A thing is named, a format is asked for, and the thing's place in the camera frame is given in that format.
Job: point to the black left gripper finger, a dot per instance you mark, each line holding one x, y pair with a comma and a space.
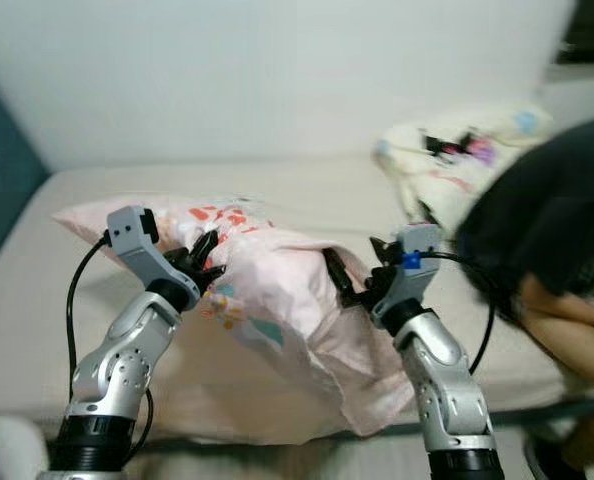
205, 247
213, 274

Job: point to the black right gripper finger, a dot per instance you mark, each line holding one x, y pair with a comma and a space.
384, 256
341, 278

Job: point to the pink patterned pillow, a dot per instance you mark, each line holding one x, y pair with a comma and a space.
287, 290

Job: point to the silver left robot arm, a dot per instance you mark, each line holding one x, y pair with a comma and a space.
122, 365

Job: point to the cream floral pillow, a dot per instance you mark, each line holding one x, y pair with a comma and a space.
437, 175

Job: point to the person in black shirt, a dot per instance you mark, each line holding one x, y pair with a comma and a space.
547, 210

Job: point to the blue upholstered headboard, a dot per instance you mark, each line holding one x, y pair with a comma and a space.
2, 170

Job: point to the dark window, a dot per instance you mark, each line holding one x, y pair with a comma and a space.
587, 28

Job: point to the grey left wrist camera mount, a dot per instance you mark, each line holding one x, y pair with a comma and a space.
137, 240

